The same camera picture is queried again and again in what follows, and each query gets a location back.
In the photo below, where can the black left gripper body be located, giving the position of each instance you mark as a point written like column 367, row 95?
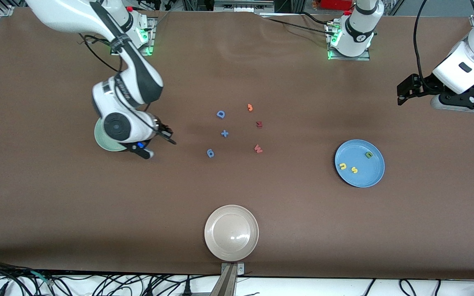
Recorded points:
column 420, row 86

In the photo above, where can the yellow foam letter u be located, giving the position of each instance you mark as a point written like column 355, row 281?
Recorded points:
column 341, row 166

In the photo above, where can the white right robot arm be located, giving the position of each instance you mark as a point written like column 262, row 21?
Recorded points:
column 101, row 98

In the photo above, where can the blue foam number six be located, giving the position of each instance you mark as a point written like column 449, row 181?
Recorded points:
column 207, row 153

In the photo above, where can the light green plate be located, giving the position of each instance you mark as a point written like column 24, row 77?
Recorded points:
column 103, row 142

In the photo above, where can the blue foam letter D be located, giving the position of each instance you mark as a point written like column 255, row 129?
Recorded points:
column 218, row 114

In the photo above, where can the blue foam plus sign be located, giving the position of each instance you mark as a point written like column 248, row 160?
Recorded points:
column 224, row 133

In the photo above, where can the salmon red foam letter W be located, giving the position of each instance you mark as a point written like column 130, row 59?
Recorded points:
column 258, row 149

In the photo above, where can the blue plate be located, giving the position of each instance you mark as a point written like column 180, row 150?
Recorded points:
column 360, row 176

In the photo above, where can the red box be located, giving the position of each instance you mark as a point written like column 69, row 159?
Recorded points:
column 335, row 4

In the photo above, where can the beige plate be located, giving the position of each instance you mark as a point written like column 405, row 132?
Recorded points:
column 231, row 233

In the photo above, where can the brown table cover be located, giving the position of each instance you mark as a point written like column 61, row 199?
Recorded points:
column 76, row 213

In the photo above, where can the black plug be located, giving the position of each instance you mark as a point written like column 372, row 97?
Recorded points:
column 0, row 290
column 187, row 290

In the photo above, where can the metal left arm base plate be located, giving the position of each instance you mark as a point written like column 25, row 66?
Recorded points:
column 350, row 58

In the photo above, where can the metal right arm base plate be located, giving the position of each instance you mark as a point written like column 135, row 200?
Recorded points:
column 151, row 37

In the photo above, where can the metal frame structure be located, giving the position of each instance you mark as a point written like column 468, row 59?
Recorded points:
column 241, row 6

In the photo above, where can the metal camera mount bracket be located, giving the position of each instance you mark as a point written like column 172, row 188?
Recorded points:
column 228, row 283

